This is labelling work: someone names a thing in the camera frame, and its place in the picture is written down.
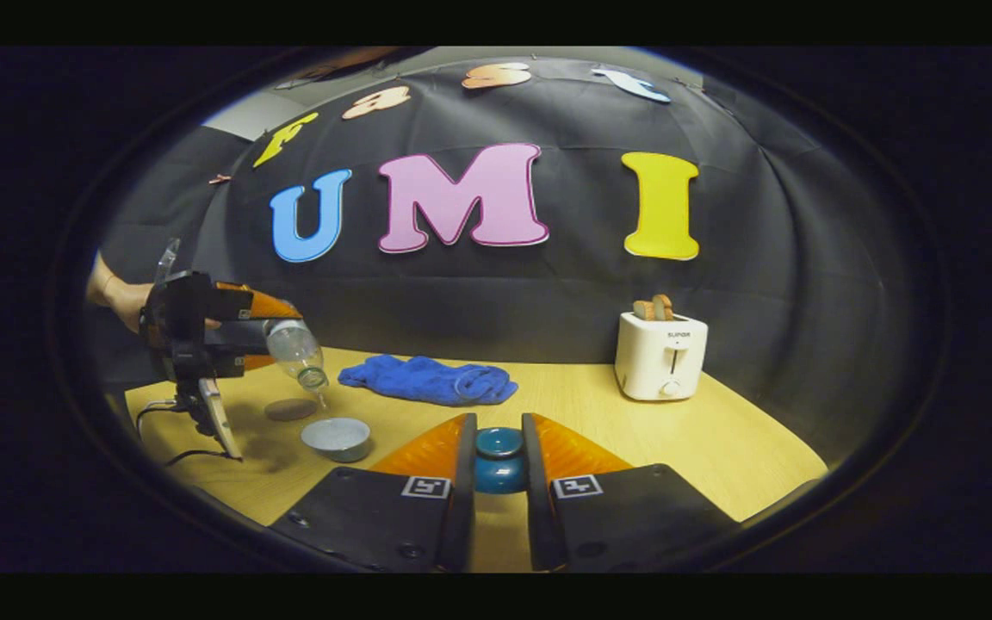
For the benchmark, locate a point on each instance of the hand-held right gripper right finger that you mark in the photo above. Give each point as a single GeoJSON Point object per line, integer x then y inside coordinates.
{"type": "Point", "coordinates": [541, 525]}

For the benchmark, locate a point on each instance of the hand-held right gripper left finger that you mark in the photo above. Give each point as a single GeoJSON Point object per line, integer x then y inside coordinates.
{"type": "Point", "coordinates": [460, 517]}

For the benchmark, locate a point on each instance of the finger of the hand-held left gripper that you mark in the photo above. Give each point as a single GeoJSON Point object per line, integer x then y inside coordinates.
{"type": "Point", "coordinates": [268, 306]}
{"type": "Point", "coordinates": [246, 357]}

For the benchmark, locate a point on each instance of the clear plastic water bottle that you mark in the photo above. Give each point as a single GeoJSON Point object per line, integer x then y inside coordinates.
{"type": "Point", "coordinates": [296, 353]}

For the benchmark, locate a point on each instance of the blue teacup lid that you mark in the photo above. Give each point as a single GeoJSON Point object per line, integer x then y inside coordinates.
{"type": "Point", "coordinates": [500, 472]}

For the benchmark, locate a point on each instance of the brown round coaster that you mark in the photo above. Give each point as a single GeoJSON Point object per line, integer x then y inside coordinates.
{"type": "Point", "coordinates": [291, 409]}

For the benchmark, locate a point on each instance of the white teacup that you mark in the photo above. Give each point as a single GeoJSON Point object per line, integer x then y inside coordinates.
{"type": "Point", "coordinates": [337, 439]}

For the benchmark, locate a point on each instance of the blue towel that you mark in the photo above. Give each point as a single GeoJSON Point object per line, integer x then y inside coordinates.
{"type": "Point", "coordinates": [427, 381]}

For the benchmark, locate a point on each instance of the white toaster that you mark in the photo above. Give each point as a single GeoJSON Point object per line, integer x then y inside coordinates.
{"type": "Point", "coordinates": [660, 362]}

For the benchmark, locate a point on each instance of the black backdrop cloth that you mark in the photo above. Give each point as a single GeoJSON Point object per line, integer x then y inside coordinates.
{"type": "Point", "coordinates": [582, 293]}

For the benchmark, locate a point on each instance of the toast slice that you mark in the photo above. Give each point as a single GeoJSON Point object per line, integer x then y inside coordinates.
{"type": "Point", "coordinates": [643, 309]}
{"type": "Point", "coordinates": [664, 306]}

